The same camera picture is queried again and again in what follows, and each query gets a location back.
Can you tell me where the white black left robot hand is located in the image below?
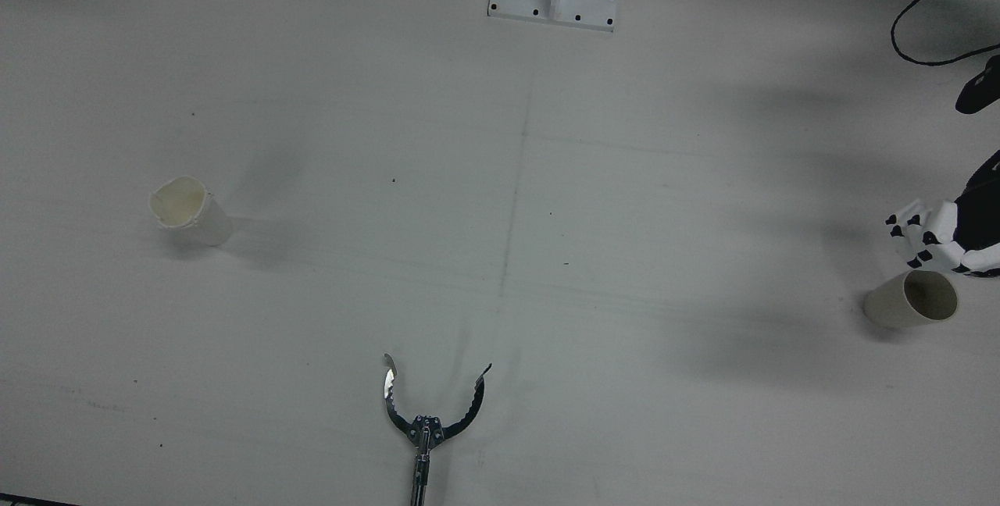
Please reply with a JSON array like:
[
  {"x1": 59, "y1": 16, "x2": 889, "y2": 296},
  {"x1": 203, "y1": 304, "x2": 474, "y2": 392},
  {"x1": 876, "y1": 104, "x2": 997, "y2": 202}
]
[{"x1": 885, "y1": 149, "x2": 1000, "y2": 279}]

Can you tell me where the white paper cup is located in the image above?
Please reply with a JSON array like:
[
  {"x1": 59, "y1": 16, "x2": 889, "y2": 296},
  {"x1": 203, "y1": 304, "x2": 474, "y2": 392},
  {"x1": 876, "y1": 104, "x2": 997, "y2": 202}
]
[{"x1": 148, "y1": 176, "x2": 234, "y2": 248}]

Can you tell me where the smooth beige paper cup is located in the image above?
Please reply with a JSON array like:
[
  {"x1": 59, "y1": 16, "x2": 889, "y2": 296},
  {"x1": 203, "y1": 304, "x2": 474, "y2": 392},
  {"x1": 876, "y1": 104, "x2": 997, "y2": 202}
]
[{"x1": 863, "y1": 269, "x2": 959, "y2": 330}]

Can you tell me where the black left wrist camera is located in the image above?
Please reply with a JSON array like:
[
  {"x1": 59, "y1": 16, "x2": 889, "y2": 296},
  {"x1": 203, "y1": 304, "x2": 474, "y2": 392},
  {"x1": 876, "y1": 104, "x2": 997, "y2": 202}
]
[{"x1": 955, "y1": 55, "x2": 1000, "y2": 115}]

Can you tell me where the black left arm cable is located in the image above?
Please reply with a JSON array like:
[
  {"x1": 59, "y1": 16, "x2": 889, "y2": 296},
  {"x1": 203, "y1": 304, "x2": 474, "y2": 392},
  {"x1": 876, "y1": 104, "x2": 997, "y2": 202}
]
[{"x1": 891, "y1": 0, "x2": 1000, "y2": 66}]

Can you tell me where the metal claw grabber tool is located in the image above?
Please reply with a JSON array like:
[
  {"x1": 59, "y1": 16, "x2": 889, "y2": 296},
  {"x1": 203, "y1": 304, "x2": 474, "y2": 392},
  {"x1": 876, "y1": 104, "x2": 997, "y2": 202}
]
[{"x1": 382, "y1": 353, "x2": 494, "y2": 506}]

